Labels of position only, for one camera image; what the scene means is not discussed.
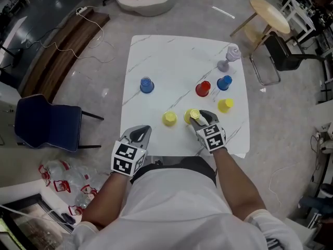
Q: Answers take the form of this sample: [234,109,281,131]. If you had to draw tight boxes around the red plastic cup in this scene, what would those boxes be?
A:
[195,80,211,97]

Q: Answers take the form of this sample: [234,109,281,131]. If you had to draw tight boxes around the thin white floor cable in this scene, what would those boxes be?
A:
[268,161,308,213]

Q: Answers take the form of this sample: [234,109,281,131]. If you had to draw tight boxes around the blue upholstered chair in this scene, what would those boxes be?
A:
[14,94,105,153]

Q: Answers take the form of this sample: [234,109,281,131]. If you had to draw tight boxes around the person's right forearm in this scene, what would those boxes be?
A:
[212,147,267,220]

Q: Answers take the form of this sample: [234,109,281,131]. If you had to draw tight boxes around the black metal-frame chair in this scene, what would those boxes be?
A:
[249,31,326,86]

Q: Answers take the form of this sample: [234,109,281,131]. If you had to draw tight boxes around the blue plastic cup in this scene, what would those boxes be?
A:
[139,76,155,94]
[216,75,233,91]

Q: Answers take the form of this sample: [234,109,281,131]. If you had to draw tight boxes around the brown wooden bench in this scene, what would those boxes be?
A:
[20,8,111,103]

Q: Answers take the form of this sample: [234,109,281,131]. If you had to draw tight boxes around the white power cable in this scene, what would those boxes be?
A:
[25,8,117,64]

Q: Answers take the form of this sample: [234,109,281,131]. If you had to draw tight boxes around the round wooden side table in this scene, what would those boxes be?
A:
[229,0,291,52]

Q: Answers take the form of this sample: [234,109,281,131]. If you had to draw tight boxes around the person's white shirt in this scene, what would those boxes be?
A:
[63,168,304,250]

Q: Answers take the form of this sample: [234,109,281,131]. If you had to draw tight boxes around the white round floor seat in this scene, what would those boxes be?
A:
[115,0,175,17]

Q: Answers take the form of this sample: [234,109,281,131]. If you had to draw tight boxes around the person's left forearm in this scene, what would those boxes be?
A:
[81,172,132,229]

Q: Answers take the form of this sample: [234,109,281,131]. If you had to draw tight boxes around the white desk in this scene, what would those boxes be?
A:
[280,0,317,44]

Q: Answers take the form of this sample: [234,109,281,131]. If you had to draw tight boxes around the person's black shorts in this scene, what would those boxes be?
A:
[129,156,217,188]

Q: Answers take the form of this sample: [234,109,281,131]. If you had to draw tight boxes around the yellow plastic cup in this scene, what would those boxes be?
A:
[184,108,201,125]
[162,110,178,127]
[217,98,235,114]

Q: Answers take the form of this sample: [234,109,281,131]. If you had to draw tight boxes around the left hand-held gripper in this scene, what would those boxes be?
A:
[111,124,152,178]

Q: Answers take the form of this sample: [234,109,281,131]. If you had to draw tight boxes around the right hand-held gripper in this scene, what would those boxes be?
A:
[189,110,227,154]

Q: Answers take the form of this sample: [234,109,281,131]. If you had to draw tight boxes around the white floor strip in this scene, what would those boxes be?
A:
[211,6,236,19]

